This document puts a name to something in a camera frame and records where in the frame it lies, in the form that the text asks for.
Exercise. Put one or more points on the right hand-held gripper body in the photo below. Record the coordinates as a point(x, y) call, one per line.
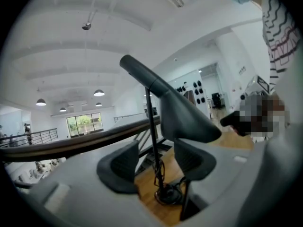
point(258, 86)

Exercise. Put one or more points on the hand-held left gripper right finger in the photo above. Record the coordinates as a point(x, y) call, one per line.
point(194, 162)

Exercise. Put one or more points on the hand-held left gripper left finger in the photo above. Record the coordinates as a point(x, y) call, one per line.
point(118, 171)

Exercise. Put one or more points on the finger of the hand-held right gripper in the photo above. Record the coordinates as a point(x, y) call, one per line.
point(230, 120)

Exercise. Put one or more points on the dark grey desk lamp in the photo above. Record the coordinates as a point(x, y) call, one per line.
point(184, 117)

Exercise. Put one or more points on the dark pendant lamp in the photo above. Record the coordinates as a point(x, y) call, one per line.
point(62, 109)
point(40, 102)
point(98, 93)
point(98, 104)

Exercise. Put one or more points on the group of black office chairs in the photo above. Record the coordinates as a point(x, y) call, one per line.
point(216, 100)

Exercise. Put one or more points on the group of black helmets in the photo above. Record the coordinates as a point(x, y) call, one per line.
point(197, 91)

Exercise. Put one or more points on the dark curved railing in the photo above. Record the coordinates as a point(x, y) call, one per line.
point(82, 142)

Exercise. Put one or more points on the person's striped shirt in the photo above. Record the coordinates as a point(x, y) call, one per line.
point(279, 39)

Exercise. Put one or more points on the black balcony railing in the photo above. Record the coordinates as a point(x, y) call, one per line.
point(40, 136)

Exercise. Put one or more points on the ceiling dome fixture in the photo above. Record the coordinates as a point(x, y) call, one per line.
point(86, 26)

